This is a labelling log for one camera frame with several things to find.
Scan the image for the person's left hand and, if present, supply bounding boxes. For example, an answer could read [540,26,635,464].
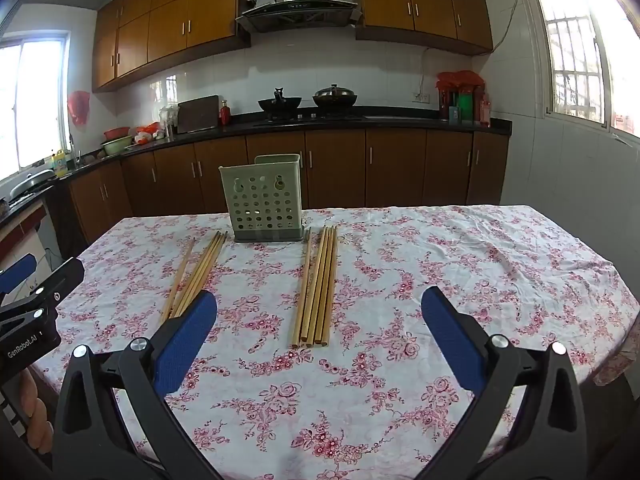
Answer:
[21,367,54,455]

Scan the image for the black wok with handle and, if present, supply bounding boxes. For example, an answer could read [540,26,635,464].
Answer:
[257,87,303,113]

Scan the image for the barred window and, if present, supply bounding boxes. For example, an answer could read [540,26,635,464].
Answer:
[522,0,640,136]

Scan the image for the grey pan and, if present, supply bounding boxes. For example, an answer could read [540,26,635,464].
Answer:
[10,169,56,196]

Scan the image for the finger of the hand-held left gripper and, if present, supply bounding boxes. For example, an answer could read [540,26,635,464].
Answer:
[0,254,38,298]
[0,257,85,329]

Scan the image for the red and white bags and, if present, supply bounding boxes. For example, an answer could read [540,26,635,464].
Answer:
[135,122,166,144]

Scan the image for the dark cutting board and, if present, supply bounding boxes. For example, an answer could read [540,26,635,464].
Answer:
[177,95,221,134]

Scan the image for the wooden wall cabinets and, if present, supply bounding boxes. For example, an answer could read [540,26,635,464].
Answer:
[92,0,251,93]

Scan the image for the green basin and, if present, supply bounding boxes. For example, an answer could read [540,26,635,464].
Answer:
[100,136,135,157]

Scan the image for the sliding window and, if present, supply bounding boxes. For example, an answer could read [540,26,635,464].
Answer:
[0,32,71,181]

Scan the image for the chopsticks standing in holder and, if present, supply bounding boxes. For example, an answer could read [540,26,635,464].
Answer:
[355,0,495,56]

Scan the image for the dark wok with lid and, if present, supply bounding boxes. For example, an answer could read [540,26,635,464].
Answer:
[312,84,358,109]

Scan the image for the red bag over condiments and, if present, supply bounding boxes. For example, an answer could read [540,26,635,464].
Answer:
[436,71,485,93]

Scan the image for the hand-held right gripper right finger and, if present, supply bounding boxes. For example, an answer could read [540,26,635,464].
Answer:
[415,287,593,480]

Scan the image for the green perforated utensil holder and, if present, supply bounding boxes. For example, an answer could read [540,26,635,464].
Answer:
[219,154,307,244]

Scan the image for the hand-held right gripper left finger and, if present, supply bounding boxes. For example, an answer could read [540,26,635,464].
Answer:
[52,290,221,480]

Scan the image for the hanging red plastic bag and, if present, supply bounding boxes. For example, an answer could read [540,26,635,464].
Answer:
[67,90,92,126]

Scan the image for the black kitchen countertop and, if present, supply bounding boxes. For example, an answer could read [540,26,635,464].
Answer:
[0,106,513,221]

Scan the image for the red floral tablecloth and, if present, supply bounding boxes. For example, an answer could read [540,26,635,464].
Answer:
[31,204,640,480]

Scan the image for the wooden base cabinets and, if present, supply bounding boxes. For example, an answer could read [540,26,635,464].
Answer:
[0,127,511,261]

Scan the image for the gas hob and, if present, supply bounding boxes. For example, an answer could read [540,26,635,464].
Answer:
[252,112,363,126]

